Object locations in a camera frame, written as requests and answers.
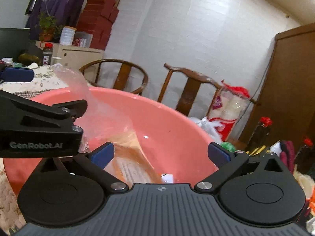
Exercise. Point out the pink plastic basin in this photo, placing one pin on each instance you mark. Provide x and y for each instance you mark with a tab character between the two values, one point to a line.
172	143

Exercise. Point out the potted green plant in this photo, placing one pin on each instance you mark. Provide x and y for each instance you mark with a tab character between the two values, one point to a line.
49	29

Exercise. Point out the red cap sauce bottle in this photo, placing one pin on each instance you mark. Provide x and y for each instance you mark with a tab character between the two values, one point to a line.
47	53

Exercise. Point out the dark bottle red flower cap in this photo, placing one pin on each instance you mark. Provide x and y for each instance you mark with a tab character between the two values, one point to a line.
260	134

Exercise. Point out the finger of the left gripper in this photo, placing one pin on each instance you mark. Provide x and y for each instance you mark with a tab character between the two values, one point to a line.
17	75

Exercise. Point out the yellow black tool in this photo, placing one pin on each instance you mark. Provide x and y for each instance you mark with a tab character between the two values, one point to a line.
258	151

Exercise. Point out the round-back wooden chair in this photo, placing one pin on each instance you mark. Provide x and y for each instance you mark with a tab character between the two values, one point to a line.
123	74

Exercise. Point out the stack of red boxes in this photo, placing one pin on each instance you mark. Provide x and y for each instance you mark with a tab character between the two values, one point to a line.
97	18

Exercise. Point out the beige cabinet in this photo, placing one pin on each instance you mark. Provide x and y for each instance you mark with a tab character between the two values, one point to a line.
75	57

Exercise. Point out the straight-back wooden chair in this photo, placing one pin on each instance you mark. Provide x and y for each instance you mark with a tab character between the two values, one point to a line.
192	86

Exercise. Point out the clear bag with orange contents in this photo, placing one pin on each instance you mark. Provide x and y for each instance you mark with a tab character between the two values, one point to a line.
103	123

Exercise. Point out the white cylindrical canister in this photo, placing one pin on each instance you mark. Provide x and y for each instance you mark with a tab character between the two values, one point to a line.
67	36

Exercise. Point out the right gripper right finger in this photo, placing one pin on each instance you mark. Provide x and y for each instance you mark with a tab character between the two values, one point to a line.
257	191

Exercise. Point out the brown wooden wardrobe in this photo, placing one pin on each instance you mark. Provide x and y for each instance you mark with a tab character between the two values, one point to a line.
287	95

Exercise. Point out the maroon black glove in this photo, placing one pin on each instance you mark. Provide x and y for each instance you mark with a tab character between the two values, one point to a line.
287	154

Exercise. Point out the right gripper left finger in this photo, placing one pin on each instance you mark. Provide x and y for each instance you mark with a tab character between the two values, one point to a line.
68	191

